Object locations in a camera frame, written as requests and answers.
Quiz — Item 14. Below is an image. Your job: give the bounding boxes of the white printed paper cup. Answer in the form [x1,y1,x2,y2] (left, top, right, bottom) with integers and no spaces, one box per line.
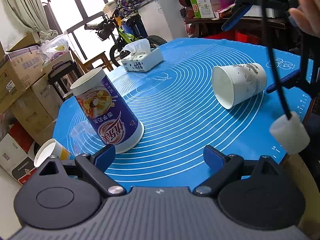
[212,63,267,109]

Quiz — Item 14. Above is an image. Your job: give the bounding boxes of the purple tall paper cup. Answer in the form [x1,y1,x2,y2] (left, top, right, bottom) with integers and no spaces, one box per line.
[71,67,144,154]

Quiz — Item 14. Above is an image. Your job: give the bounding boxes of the small yellow blue paper cup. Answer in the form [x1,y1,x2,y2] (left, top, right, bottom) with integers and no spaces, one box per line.
[34,138,71,168]

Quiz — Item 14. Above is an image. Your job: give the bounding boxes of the person's hand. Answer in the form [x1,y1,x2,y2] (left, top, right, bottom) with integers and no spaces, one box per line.
[289,0,320,37]

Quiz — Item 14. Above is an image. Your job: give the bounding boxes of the red gift bag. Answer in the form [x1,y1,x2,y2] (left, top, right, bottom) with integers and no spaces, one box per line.
[205,30,261,45]

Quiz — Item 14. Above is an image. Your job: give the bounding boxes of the dark wooden shelf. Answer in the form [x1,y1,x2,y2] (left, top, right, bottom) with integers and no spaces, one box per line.
[185,17,299,37]

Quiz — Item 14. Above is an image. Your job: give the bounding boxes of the green white product box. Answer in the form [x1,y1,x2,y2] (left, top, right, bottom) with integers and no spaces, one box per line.
[190,0,221,19]

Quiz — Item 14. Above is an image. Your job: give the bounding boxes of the white chest freezer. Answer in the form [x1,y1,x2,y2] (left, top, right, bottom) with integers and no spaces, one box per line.
[136,0,188,41]

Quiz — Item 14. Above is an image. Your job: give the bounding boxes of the lower cardboard box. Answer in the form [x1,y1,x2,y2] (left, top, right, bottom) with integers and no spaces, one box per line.
[10,75,63,146]

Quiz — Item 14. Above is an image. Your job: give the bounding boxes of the wooden chair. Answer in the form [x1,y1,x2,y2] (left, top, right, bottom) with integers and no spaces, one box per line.
[68,48,113,74]

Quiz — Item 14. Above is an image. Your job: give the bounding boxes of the blue barrel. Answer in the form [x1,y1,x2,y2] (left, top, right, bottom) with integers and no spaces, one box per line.
[122,20,148,38]

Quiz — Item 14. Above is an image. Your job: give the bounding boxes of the white tissue box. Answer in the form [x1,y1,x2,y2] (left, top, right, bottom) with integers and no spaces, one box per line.
[121,38,164,72]

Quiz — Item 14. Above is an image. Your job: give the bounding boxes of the large open cardboard box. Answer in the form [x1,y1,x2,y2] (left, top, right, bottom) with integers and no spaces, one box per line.
[1,31,46,114]

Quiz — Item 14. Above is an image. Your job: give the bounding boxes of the white plastic bag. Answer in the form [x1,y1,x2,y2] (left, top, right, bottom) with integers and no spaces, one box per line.
[40,34,69,62]

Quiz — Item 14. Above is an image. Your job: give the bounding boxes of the black green bicycle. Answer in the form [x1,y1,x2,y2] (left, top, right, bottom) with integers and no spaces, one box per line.
[84,8,167,67]

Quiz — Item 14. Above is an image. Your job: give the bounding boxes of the green curtain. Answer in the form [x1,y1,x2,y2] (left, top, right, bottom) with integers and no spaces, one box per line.
[5,0,58,42]

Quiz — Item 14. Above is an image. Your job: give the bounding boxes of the black cable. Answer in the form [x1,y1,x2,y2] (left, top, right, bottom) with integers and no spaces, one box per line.
[258,0,293,120]

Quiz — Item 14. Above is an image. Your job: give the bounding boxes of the white carton by wall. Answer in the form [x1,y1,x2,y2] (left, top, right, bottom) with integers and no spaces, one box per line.
[1,122,40,185]

